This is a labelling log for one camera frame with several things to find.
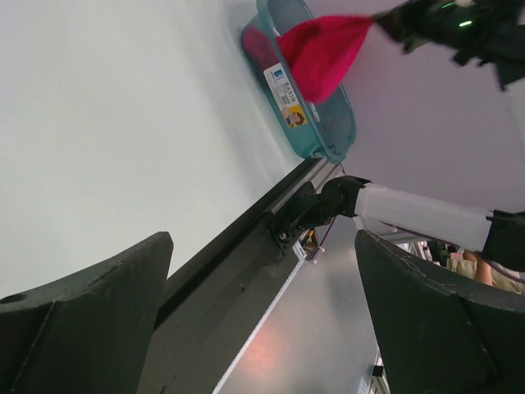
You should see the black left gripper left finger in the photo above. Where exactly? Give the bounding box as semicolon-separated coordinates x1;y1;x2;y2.
1;232;173;393

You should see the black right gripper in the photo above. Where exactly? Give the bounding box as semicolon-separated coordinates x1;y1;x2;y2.
372;0;524;90

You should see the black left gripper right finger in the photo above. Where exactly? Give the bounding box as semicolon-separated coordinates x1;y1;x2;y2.
355;230;524;393

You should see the red t shirt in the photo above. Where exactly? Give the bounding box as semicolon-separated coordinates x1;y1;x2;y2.
276;15;374;103

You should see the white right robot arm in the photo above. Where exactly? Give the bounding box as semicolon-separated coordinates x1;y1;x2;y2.
271;1;524;271

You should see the teal plastic basin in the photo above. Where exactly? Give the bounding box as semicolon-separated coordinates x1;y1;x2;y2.
241;1;357;163

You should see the red shirt in basin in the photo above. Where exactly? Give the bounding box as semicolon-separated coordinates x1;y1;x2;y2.
241;25;280;71

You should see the aluminium frame rail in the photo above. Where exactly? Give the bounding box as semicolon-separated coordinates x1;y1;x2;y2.
154;159;328;328

